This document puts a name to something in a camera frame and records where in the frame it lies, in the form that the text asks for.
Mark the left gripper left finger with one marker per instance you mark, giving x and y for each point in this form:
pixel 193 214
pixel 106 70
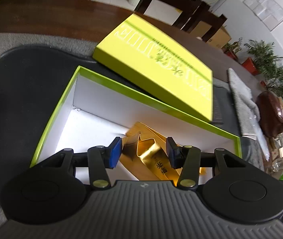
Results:
pixel 96 159

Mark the dark wooden chair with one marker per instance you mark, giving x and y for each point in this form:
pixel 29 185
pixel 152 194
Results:
pixel 192 13

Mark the brown clay teapot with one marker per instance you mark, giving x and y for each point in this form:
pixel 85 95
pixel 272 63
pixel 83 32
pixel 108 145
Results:
pixel 271 113

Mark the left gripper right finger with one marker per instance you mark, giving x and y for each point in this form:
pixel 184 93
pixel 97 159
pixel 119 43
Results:
pixel 190 159

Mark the green open gift box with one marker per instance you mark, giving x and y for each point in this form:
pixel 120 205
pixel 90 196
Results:
pixel 87 109

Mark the grey calligraphy table mat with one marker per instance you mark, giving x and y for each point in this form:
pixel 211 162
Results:
pixel 224 113

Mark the yellow green box lid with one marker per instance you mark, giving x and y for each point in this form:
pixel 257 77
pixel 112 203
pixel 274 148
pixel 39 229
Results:
pixel 147 57

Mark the cardboard box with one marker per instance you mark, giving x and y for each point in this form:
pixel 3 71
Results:
pixel 218 40

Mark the grey folded towel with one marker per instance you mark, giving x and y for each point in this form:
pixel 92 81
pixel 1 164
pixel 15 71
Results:
pixel 246 109

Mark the potted green plant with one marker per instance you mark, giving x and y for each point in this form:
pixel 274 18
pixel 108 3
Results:
pixel 268 64

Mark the gold foil tea packet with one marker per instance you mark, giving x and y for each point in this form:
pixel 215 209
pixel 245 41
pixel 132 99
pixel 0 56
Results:
pixel 144 155

